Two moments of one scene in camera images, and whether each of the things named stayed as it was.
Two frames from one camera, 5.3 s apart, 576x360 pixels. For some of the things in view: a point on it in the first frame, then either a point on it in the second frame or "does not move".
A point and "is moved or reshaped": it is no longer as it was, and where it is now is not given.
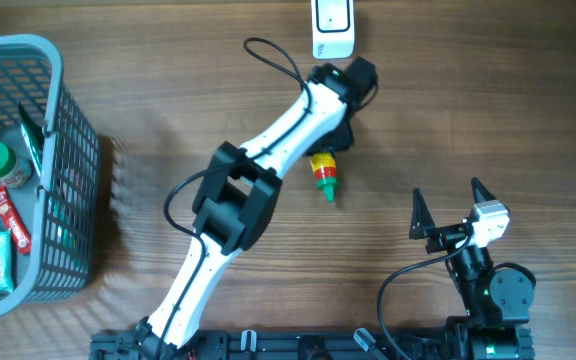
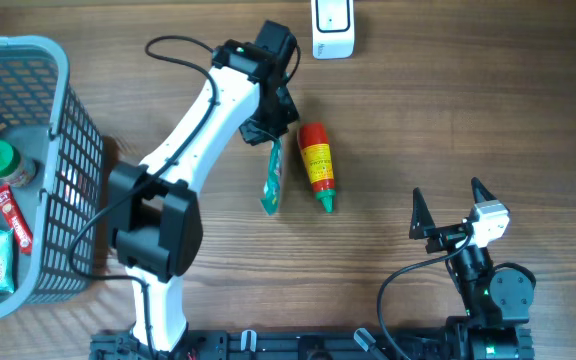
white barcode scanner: [332, 23] does not move
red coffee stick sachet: [3, 201] does not move
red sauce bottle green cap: [324, 167] is moved or reshaped
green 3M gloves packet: [34, 135] is moved or reshaped
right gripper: [422, 226] does not move
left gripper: [345, 145] -> [257, 134]
